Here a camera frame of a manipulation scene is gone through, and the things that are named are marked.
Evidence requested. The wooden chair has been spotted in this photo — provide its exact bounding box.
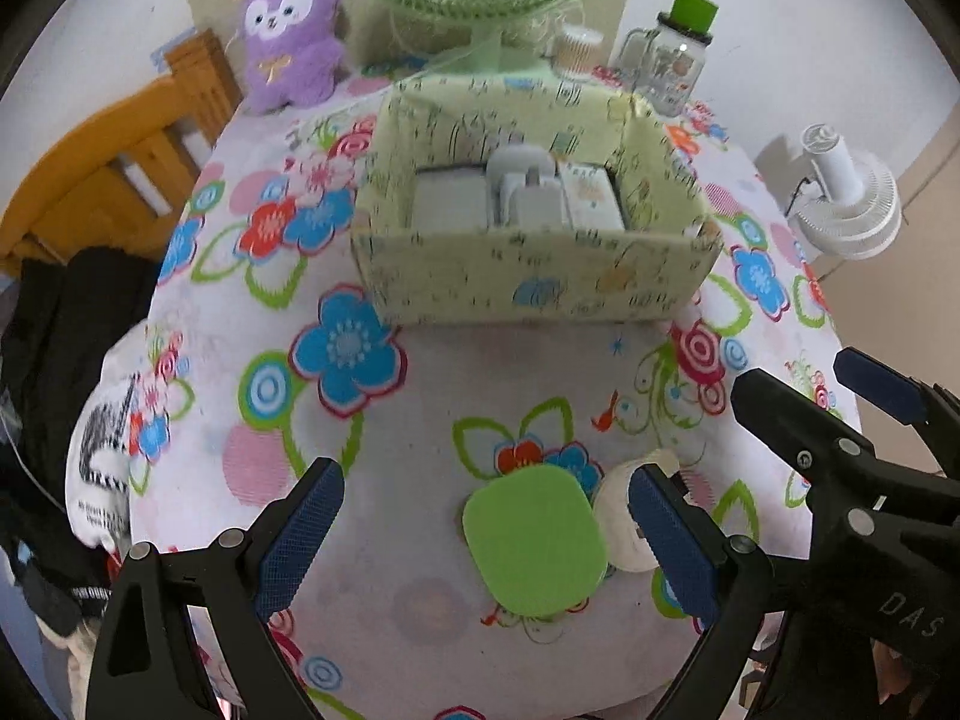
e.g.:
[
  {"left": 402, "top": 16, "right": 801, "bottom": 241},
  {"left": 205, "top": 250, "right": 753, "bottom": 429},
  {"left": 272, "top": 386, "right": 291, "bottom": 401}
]
[{"left": 0, "top": 28, "right": 245, "bottom": 278}]

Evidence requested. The purple plush toy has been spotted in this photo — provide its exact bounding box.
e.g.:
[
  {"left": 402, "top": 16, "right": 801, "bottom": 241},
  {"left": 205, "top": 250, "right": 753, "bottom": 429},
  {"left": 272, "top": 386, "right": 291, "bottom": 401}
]
[{"left": 238, "top": 0, "right": 347, "bottom": 115}]

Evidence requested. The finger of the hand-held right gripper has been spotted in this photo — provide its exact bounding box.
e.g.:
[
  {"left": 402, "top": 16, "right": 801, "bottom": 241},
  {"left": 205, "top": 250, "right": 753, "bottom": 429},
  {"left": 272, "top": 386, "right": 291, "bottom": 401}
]
[
  {"left": 731, "top": 369, "right": 882, "bottom": 492},
  {"left": 832, "top": 346, "right": 960, "bottom": 477}
]

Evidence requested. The beige door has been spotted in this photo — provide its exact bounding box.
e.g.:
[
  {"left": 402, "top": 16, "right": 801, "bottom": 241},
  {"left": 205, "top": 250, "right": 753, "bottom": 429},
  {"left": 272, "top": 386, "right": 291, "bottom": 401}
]
[{"left": 810, "top": 101, "right": 960, "bottom": 466}]

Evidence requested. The yellow printed storage box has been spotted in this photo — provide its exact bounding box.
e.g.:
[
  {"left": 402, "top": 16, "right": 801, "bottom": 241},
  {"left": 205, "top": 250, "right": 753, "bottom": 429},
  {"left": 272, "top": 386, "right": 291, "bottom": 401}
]
[{"left": 349, "top": 73, "right": 725, "bottom": 327}]

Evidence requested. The black clothing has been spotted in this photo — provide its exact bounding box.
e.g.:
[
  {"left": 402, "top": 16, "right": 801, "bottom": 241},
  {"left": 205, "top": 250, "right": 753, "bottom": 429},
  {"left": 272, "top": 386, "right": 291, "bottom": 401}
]
[{"left": 0, "top": 247, "right": 162, "bottom": 638}]

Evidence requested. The printed cartoon packet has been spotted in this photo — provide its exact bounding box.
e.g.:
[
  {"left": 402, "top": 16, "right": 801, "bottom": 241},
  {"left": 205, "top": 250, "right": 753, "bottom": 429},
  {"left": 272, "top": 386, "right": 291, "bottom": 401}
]
[{"left": 559, "top": 161, "right": 627, "bottom": 232}]

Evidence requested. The green rounded case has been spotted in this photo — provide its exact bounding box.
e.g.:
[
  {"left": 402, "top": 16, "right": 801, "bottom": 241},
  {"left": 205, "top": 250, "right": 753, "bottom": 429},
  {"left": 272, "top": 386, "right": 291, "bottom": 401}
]
[{"left": 461, "top": 465, "right": 607, "bottom": 614}]

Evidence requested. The grey oval case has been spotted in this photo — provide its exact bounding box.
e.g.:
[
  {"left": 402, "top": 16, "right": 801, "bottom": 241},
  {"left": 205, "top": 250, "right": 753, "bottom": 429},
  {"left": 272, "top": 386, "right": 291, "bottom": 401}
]
[{"left": 487, "top": 146, "right": 560, "bottom": 192}]

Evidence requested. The white charger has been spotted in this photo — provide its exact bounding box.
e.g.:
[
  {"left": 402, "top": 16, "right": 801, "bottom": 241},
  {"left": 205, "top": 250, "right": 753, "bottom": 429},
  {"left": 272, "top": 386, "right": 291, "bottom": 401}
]
[{"left": 499, "top": 171, "right": 567, "bottom": 228}]

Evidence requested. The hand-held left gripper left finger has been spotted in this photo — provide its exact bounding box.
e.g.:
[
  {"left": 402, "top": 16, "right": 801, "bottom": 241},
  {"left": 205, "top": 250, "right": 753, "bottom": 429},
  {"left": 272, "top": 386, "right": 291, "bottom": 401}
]
[{"left": 84, "top": 456, "right": 347, "bottom": 720}]

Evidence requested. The person's right hand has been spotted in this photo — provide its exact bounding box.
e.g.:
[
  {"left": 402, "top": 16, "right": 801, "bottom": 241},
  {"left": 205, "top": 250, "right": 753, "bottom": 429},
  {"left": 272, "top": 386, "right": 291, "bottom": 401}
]
[{"left": 872, "top": 641, "right": 914, "bottom": 702}]

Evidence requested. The clear cotton swab container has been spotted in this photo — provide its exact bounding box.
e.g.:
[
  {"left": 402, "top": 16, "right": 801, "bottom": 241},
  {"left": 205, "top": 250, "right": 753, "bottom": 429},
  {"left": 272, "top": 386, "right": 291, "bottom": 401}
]
[{"left": 551, "top": 25, "right": 605, "bottom": 80}]

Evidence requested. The floral tablecloth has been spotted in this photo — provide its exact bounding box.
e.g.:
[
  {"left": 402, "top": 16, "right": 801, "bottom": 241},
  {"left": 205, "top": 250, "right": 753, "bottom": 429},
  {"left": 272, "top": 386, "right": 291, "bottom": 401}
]
[{"left": 67, "top": 52, "right": 863, "bottom": 720}]

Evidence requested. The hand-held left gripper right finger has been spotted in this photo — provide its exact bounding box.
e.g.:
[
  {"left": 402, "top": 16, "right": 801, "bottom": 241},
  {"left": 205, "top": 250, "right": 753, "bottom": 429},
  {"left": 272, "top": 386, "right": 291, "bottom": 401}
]
[{"left": 628, "top": 463, "right": 788, "bottom": 720}]

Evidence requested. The white bear shaped case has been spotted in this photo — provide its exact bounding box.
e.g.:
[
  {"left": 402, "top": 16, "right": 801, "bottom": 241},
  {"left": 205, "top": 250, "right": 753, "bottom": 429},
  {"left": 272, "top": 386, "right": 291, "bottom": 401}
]
[{"left": 592, "top": 448, "right": 680, "bottom": 572}]

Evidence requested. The white circulator fan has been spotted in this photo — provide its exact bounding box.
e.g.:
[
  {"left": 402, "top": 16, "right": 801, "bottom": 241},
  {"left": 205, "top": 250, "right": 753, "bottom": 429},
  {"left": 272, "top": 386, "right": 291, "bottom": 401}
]
[{"left": 787, "top": 124, "right": 903, "bottom": 260}]

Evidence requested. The white printed bag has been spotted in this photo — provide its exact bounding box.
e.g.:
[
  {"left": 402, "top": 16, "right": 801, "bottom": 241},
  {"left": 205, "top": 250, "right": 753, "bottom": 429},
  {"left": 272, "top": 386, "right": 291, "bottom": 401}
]
[{"left": 66, "top": 375, "right": 147, "bottom": 548}]

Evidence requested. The glass jar mug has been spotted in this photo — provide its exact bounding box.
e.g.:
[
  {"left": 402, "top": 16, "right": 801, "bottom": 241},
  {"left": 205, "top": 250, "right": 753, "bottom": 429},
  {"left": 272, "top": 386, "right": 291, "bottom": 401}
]
[{"left": 611, "top": 11, "right": 713, "bottom": 117}]

